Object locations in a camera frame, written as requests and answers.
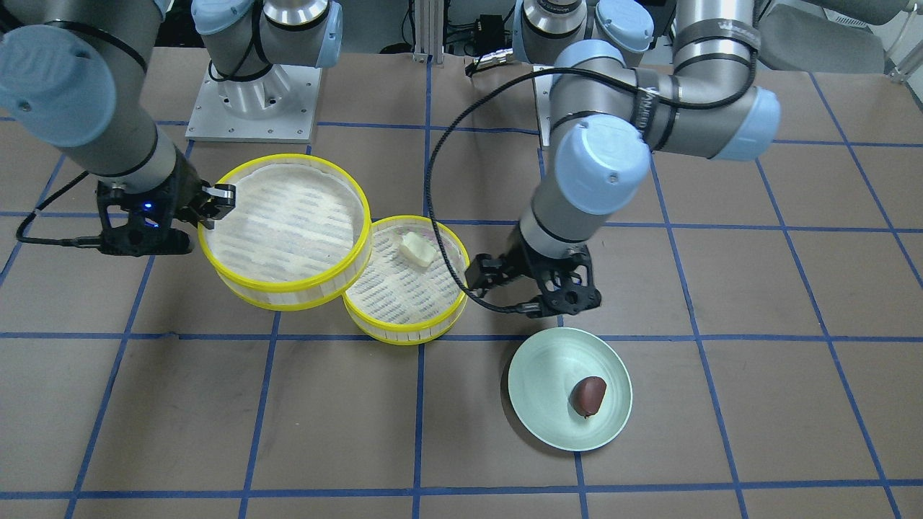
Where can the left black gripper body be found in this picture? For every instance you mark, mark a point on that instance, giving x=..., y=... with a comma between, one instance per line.
x=524, y=261

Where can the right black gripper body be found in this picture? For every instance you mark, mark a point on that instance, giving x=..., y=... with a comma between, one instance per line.
x=182, y=189

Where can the brown steamed bun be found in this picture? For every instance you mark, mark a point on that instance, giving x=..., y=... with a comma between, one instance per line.
x=587, y=396

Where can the yellow steamer layer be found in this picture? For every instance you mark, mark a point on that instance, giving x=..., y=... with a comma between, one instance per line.
x=298, y=236
x=399, y=303

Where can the white steamed bun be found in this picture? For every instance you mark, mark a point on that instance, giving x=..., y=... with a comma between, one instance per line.
x=417, y=249

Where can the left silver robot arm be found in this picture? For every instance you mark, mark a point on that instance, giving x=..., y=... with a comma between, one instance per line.
x=606, y=118

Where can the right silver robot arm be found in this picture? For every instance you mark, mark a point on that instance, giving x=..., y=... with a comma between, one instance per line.
x=72, y=75

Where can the light green plate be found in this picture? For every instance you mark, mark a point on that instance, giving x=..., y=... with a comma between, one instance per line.
x=544, y=370

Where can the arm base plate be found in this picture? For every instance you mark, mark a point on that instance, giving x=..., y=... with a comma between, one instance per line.
x=281, y=106
x=547, y=119

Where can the aluminium frame post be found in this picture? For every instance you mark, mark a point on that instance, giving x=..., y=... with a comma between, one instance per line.
x=429, y=23

